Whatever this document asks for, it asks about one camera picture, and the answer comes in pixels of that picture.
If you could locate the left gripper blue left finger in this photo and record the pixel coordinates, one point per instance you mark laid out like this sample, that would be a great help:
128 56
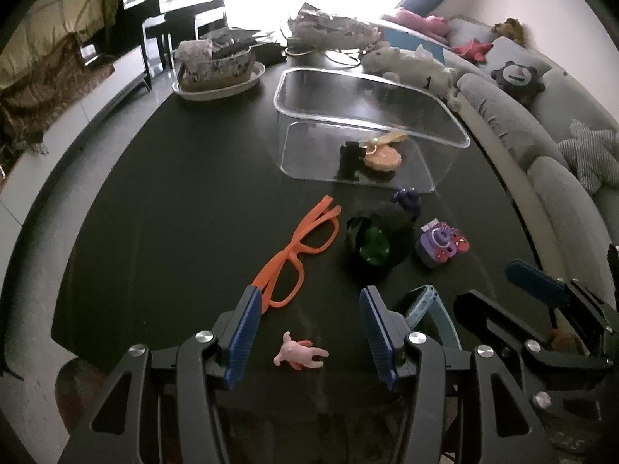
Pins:
239 335

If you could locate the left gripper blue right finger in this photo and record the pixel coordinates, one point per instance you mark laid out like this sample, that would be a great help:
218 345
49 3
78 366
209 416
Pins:
384 338

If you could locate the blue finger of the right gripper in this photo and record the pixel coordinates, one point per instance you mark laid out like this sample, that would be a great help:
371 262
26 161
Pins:
534 281
486 319

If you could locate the pink pig figurine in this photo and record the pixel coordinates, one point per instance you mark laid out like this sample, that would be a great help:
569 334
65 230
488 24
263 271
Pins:
300 354

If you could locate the purple spider-man toy camera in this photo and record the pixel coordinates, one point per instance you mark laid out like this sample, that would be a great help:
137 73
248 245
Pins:
440 242

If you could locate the black and gold round object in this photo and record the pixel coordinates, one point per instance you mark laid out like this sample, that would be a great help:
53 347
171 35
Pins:
377 240

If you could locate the purple grape toy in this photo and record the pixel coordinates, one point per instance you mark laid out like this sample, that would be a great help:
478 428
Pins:
409 200

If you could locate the grey star cushion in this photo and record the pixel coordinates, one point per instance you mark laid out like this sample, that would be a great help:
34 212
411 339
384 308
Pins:
592 156

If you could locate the grey curved sofa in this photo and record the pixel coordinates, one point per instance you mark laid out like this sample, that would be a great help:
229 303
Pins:
570 229

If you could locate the dark round face cushion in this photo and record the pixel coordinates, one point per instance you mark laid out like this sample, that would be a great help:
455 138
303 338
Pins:
519 81

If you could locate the clear plastic storage bin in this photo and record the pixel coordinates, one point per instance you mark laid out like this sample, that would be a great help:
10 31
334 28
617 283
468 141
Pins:
319 110

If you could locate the red star plush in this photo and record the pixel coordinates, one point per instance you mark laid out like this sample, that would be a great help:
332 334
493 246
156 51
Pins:
474 51

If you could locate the white sheep plush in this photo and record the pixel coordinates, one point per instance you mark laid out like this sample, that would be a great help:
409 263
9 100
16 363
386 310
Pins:
416 68

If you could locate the brown lion plush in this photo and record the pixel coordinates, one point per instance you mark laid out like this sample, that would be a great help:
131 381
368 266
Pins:
511 29

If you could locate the pink plush toy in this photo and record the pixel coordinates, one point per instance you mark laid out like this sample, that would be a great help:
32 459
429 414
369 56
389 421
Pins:
433 27

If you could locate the blue book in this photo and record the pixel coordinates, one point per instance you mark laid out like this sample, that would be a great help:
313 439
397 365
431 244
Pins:
407 41

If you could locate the floral basket on plate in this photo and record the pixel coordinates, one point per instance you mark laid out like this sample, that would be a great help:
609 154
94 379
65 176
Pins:
207 71

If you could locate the black box on table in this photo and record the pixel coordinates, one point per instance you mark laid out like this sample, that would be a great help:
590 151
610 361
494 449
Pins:
269 53

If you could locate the piano bench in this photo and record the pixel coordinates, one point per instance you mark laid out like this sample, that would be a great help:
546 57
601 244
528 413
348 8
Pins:
162 34

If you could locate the white fruit bowl with snacks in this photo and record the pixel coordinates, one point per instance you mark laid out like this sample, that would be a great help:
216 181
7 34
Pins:
313 27

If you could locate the plaid cloth covered cabinet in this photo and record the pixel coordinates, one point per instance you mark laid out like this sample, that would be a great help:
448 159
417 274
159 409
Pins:
43 71

